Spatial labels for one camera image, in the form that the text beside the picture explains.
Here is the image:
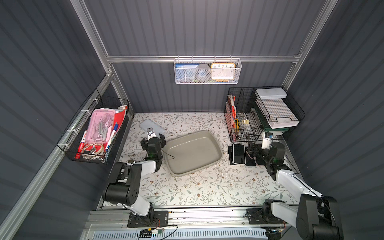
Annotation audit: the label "pink plastic tool case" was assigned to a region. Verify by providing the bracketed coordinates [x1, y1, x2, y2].
[86, 109, 111, 144]

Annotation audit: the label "blue white marker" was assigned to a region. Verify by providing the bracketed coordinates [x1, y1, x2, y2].
[105, 122, 119, 152]

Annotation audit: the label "yellow utility knife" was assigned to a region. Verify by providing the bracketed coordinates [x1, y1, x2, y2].
[234, 119, 240, 134]

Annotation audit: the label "white grid notebook stack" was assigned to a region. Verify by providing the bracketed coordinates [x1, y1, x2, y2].
[256, 99, 300, 129]

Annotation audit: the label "grey translucent tray lid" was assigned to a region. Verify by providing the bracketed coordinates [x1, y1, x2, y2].
[140, 119, 166, 136]

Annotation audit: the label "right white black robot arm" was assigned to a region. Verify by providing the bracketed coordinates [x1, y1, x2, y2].
[246, 132, 344, 240]

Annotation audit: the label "black phone cream case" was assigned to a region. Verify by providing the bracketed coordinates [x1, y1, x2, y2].
[232, 144, 246, 165]

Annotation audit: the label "black phone pink case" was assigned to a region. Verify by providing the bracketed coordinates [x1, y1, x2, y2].
[245, 147, 257, 167]
[256, 156, 266, 166]

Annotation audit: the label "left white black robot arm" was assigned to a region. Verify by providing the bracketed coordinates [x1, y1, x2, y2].
[102, 128, 167, 221]

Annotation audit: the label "grey tape roll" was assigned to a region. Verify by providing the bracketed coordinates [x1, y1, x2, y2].
[195, 64, 211, 83]

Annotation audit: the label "red folder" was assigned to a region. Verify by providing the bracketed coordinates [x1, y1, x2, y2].
[96, 106, 127, 134]

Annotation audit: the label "red tape dispenser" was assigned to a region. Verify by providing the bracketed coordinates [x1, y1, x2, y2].
[82, 143, 105, 155]

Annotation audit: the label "yellow white alarm clock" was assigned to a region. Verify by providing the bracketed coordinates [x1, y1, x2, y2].
[211, 63, 236, 81]

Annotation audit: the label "black wire desk organizer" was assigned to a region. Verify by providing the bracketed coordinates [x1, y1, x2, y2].
[224, 86, 305, 143]

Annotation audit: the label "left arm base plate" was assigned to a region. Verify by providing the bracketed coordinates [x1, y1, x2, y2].
[127, 211, 169, 228]

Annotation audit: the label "black wire side basket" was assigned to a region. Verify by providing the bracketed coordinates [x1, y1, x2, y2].
[57, 91, 130, 164]

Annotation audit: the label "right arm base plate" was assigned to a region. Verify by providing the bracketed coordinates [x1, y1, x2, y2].
[245, 208, 284, 225]

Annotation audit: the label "white wire wall basket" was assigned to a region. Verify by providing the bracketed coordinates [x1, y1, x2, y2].
[174, 57, 242, 85]

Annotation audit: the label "red scissors in organizer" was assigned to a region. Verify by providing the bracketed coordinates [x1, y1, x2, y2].
[228, 95, 237, 120]

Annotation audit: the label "white flat box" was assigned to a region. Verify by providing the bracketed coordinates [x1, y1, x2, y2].
[256, 88, 287, 100]

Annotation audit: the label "small circuit board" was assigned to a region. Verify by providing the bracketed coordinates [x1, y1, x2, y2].
[138, 229, 164, 239]

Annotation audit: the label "beige plastic storage tray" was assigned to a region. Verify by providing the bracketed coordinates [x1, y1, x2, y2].
[164, 131, 223, 177]

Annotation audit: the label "blue box in basket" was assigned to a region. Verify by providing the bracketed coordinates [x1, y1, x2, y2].
[174, 63, 199, 85]

